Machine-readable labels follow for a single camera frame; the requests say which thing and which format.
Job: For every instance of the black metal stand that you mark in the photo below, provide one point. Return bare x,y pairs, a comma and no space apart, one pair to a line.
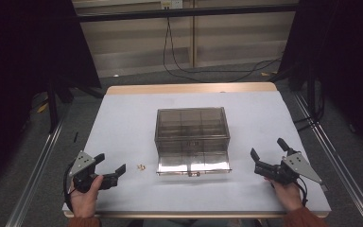
53,107

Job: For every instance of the person's left hand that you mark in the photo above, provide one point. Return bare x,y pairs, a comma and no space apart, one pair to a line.
85,200

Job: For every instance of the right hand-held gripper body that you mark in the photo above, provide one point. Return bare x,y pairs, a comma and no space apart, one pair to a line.
285,170

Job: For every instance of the black horizontal bar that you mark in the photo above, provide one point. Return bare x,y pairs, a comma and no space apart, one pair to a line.
186,13

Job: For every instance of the person's right hand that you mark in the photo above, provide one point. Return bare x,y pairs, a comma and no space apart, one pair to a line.
285,194

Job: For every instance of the black curtain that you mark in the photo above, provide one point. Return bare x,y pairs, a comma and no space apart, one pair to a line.
346,56
22,63

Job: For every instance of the wooden table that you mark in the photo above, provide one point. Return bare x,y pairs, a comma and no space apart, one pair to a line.
189,88

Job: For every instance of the metal floor rail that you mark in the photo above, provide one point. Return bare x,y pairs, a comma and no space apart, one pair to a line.
34,176
337,164

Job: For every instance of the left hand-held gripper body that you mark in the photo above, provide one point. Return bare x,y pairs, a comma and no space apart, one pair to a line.
82,164

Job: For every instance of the small gold earring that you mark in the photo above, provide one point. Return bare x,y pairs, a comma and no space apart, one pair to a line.
141,167

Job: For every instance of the white wall socket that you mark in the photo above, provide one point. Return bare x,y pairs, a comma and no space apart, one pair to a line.
171,3

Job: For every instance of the white table mat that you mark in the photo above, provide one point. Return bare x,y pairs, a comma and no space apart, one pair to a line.
132,132

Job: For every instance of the transparent brown drawer organizer box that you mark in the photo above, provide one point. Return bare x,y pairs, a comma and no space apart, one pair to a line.
191,138

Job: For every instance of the yellow tape strip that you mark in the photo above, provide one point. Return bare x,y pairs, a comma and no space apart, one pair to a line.
42,108
268,74

